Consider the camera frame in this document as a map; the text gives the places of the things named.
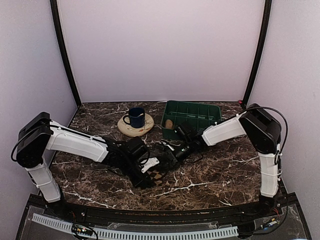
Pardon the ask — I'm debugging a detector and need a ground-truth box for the black frame post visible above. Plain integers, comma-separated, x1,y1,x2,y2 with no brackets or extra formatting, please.
49,0,82,108
240,0,272,109

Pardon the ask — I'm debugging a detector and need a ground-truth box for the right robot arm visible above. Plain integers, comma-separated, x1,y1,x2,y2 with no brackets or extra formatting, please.
160,103,286,217

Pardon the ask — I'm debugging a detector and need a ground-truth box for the white slotted cable duct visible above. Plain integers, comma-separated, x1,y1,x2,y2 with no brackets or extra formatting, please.
31,213,239,240

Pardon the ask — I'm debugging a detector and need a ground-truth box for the cream round coaster plate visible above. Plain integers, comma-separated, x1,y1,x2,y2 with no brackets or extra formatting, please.
117,113,155,137

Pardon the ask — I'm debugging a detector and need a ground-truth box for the brown argyle sock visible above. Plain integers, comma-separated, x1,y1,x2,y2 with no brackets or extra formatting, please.
146,170,164,186

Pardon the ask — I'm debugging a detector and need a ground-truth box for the green divided plastic tray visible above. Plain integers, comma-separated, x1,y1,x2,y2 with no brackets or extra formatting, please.
161,100,222,140

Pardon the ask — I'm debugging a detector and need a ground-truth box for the right black frame post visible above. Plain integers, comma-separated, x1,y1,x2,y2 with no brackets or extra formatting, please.
240,0,272,109

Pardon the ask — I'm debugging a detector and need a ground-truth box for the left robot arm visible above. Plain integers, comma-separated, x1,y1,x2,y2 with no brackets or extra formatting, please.
10,112,155,218

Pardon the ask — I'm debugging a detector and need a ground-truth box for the dark blue enamel mug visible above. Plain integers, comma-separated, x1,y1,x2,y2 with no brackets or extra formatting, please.
122,107,146,129

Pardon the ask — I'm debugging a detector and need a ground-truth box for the black front rail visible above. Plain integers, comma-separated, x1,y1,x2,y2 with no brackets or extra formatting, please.
38,200,285,226

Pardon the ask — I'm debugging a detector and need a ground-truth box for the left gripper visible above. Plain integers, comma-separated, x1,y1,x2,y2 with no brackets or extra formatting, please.
119,157,152,189

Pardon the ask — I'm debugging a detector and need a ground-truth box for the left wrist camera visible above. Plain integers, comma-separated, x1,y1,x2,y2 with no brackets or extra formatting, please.
141,157,160,174

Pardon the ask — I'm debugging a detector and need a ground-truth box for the left black frame post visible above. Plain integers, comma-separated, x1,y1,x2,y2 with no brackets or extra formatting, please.
49,0,82,108

